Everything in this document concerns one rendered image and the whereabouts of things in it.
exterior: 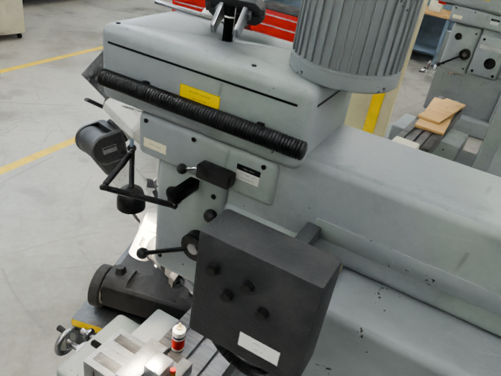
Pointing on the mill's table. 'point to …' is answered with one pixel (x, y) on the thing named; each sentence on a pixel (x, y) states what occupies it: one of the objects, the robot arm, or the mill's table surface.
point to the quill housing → (183, 217)
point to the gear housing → (176, 131)
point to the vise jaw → (134, 366)
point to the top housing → (223, 78)
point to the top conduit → (204, 114)
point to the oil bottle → (178, 338)
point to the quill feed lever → (188, 244)
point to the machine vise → (118, 351)
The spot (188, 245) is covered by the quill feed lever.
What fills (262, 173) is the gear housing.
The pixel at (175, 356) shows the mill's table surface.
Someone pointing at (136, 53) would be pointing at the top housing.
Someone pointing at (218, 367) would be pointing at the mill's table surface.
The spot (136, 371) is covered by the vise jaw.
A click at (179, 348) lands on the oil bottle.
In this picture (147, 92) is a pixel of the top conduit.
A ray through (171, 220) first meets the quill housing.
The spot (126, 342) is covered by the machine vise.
